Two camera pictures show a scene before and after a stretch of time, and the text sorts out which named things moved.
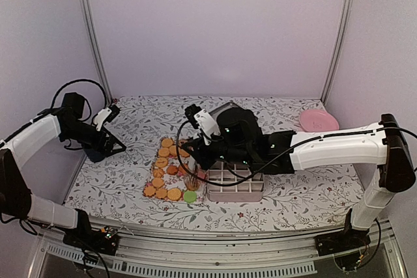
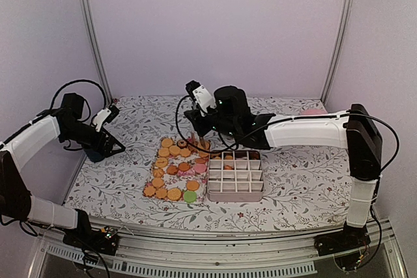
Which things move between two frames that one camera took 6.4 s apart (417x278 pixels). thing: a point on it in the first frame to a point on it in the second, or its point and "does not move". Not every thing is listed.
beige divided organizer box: [234, 182] does not move
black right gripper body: [204, 162] to [201, 129]
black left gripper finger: [118, 146] does not move
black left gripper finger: [118, 146] does not move
